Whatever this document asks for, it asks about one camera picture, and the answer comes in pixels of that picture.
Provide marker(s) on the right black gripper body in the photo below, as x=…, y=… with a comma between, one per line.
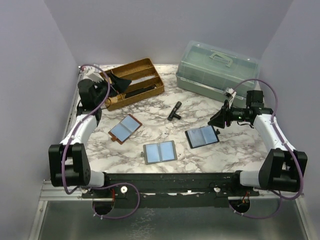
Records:
x=234, y=114

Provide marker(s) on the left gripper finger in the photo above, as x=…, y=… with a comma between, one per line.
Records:
x=121, y=84
x=115, y=79

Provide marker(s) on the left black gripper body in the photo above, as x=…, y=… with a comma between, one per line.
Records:
x=104, y=89

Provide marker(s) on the grey card holder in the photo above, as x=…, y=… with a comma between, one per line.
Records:
x=154, y=153

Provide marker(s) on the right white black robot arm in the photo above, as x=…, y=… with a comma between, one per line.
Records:
x=284, y=166

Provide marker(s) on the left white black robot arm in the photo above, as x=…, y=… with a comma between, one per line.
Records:
x=68, y=160

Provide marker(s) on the brown blue open card holder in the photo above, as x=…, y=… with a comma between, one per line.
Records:
x=124, y=129

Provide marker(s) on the black item in tray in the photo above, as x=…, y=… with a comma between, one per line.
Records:
x=139, y=91

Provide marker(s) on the yellow packets in tray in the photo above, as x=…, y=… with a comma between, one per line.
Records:
x=116, y=99

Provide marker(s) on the brown woven organizer tray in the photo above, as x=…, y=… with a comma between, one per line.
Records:
x=142, y=73

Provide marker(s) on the black T-shaped tool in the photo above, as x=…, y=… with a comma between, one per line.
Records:
x=173, y=114

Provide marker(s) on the green clear-lid storage box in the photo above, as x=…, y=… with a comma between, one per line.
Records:
x=208, y=70

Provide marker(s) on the aluminium side rail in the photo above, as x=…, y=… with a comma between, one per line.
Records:
x=74, y=100

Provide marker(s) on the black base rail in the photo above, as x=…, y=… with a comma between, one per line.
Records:
x=177, y=190

